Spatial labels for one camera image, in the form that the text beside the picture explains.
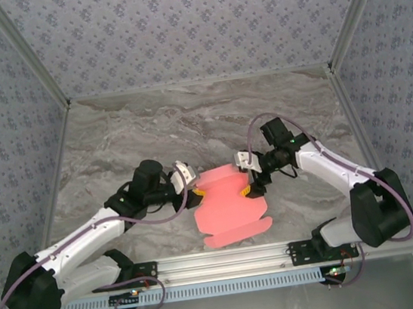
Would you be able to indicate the pink paper box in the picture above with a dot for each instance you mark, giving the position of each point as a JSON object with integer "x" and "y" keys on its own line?
{"x": 225, "y": 209}

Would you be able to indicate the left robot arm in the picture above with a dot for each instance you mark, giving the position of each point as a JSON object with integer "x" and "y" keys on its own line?
{"x": 80, "y": 236}

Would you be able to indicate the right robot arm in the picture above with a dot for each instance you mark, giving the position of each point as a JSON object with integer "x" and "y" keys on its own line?
{"x": 325, "y": 163}

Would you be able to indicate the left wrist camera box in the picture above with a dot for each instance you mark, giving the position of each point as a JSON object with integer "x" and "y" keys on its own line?
{"x": 184, "y": 174}

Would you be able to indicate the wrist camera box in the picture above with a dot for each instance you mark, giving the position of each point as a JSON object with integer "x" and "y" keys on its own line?
{"x": 244, "y": 160}
{"x": 184, "y": 174}

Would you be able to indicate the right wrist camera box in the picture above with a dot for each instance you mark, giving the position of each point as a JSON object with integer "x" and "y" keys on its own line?
{"x": 244, "y": 160}

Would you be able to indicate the wide aluminium mounting rail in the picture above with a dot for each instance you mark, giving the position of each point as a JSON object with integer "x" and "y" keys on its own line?
{"x": 224, "y": 262}

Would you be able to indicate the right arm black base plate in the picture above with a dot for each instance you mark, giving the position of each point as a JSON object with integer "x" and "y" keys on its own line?
{"x": 299, "y": 254}

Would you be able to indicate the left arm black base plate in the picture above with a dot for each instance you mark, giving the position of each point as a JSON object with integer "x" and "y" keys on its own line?
{"x": 149, "y": 270}

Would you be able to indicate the aluminium side rail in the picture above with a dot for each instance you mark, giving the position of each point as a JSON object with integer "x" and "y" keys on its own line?
{"x": 60, "y": 154}
{"x": 348, "y": 105}

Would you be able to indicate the aluminium corner post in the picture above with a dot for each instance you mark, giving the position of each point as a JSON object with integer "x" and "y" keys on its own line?
{"x": 30, "y": 52}
{"x": 355, "y": 9}

